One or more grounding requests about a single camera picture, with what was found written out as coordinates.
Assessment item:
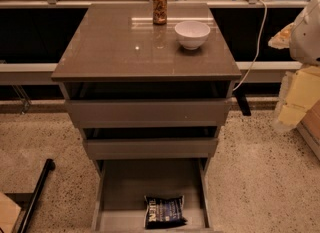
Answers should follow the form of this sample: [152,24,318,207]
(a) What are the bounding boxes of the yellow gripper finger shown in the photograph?
[268,23,294,49]

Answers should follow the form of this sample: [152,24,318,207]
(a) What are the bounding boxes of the grey middle drawer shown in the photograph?
[83,138,218,160]

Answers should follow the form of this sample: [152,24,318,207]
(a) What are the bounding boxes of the grey horizontal rail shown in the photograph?
[0,61,302,85]

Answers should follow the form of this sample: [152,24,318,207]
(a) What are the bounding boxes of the wooden board corner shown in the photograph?
[0,192,21,233]

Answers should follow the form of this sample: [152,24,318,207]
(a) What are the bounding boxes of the black bracket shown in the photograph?
[234,88,251,116]

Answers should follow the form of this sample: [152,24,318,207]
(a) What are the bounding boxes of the black metal bar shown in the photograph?
[17,159,55,233]

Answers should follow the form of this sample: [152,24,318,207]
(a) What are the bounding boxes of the blue chip bag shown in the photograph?
[144,196,187,229]

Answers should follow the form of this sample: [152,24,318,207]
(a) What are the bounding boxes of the cardboard box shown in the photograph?
[297,101,320,160]

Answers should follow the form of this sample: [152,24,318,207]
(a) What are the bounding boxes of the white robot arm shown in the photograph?
[268,0,320,66]

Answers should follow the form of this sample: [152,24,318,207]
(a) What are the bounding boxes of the grey drawer cabinet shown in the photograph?
[50,2,243,233]

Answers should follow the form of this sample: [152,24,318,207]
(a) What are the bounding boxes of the white ceramic bowl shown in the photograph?
[174,21,211,50]

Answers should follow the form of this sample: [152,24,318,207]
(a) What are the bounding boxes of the grey open bottom drawer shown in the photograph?
[92,159,214,233]

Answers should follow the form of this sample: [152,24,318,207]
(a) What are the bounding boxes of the brown soda can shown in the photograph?
[152,0,167,25]

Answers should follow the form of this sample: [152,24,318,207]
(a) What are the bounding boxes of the grey top drawer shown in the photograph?
[65,99,230,128]

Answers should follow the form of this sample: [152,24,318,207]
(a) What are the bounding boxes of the white cable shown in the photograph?
[232,0,269,92]

